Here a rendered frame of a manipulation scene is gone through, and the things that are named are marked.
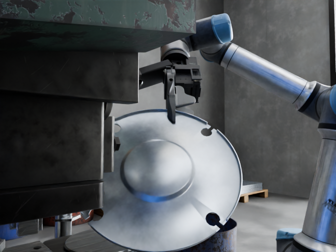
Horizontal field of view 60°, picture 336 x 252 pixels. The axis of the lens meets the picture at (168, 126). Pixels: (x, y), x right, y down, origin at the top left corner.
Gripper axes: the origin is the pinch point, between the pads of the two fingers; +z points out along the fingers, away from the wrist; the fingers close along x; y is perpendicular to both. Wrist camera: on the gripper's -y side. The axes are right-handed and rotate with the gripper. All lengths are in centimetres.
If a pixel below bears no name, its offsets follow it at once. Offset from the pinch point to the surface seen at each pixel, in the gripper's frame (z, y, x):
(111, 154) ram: 16.0, -9.3, -8.9
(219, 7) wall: -534, 128, 218
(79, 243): 24.2, -14.5, 2.3
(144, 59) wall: -354, -19, 222
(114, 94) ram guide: 13.8, -8.2, -18.1
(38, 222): 24.2, -18.3, -5.1
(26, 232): 26.0, -19.1, -6.0
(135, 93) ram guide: 12.2, -5.7, -16.9
